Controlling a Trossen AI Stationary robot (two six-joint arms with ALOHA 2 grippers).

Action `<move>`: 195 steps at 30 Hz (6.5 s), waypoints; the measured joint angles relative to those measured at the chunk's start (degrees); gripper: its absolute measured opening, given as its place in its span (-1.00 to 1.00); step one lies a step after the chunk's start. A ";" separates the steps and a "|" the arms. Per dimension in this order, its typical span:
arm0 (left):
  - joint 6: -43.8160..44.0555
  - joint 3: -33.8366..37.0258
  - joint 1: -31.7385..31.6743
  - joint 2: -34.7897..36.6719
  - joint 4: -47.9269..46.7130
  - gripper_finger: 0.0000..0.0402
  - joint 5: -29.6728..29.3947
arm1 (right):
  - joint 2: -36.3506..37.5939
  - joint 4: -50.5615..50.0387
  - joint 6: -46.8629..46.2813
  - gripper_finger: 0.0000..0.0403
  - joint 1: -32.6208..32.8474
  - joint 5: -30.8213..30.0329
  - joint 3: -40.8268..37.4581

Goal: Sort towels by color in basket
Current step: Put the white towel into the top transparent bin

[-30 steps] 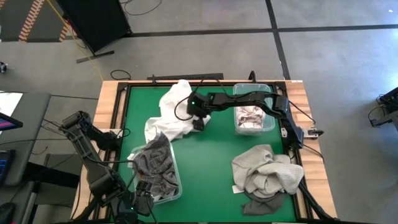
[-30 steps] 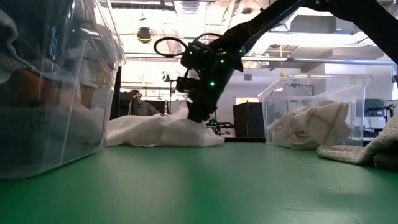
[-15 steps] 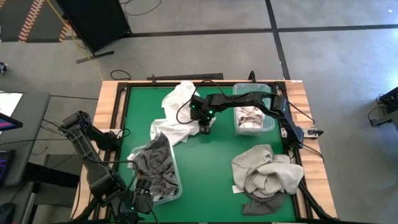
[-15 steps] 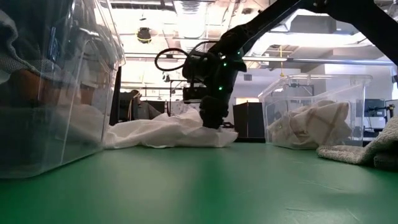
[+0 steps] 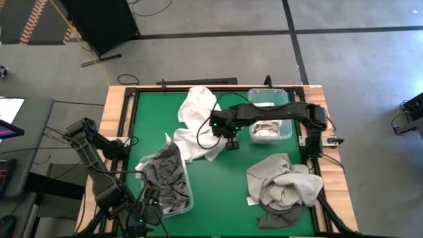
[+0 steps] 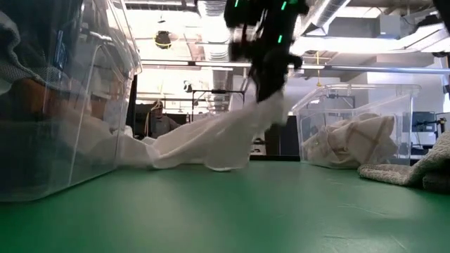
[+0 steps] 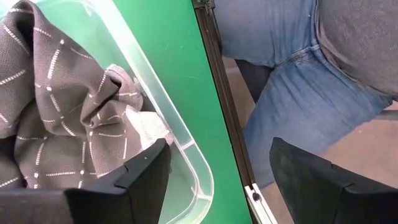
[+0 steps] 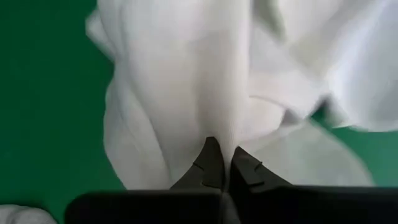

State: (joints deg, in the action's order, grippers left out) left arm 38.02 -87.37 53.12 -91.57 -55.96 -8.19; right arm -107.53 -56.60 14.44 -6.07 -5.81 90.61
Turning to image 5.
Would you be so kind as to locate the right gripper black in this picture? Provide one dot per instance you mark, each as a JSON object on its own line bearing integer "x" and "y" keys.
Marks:
{"x": 224, "y": 124}

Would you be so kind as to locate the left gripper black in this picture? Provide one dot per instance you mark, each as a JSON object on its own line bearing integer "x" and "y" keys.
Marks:
{"x": 152, "y": 211}

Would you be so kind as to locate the dark grey checked towel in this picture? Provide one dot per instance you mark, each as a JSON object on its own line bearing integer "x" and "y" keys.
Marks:
{"x": 168, "y": 175}

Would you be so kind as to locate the clear plastic bin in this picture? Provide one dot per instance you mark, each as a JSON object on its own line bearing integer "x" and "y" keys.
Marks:
{"x": 188, "y": 198}
{"x": 284, "y": 99}

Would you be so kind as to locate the red-checked white towel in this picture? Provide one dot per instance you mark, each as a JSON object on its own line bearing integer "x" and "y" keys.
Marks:
{"x": 266, "y": 129}

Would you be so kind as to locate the plain white towel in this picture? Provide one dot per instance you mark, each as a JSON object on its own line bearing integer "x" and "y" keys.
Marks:
{"x": 198, "y": 109}

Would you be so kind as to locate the light grey waffle towel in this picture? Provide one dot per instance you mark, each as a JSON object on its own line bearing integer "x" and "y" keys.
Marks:
{"x": 284, "y": 185}

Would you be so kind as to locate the plain dark grey towel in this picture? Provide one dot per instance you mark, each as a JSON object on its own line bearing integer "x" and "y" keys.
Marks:
{"x": 277, "y": 218}

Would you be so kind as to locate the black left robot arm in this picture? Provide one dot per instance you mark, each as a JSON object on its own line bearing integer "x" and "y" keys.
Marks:
{"x": 99, "y": 178}

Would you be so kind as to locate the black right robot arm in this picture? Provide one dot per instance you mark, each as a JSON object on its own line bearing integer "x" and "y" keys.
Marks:
{"x": 281, "y": 112}

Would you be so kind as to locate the green table mat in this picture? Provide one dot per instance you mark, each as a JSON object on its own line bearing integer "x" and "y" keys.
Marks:
{"x": 218, "y": 185}

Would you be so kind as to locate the grey side desk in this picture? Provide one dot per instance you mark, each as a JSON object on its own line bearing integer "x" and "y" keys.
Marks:
{"x": 36, "y": 132}

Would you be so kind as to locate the black device with lit keys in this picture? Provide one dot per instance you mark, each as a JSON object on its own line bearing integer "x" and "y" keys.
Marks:
{"x": 5, "y": 175}

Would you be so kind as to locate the black computer mouse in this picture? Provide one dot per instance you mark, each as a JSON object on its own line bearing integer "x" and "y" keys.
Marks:
{"x": 6, "y": 226}

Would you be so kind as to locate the tilted dark monitor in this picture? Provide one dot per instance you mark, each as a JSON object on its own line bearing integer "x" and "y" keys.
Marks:
{"x": 8, "y": 130}

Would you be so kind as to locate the white paper sheet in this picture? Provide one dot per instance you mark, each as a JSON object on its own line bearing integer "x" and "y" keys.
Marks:
{"x": 10, "y": 109}

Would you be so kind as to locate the black floor cabinet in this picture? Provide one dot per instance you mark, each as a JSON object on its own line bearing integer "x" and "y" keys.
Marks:
{"x": 99, "y": 23}

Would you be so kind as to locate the black equipment cart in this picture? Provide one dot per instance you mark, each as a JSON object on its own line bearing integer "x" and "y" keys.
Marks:
{"x": 413, "y": 109}

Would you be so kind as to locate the small black floor object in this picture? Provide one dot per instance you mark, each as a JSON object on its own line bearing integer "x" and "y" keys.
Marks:
{"x": 2, "y": 71}

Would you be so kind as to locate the black clamp bracket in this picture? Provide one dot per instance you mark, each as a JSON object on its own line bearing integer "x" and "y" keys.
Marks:
{"x": 268, "y": 82}
{"x": 163, "y": 85}

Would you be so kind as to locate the black table frame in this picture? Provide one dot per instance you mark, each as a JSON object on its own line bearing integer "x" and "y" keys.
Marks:
{"x": 148, "y": 89}

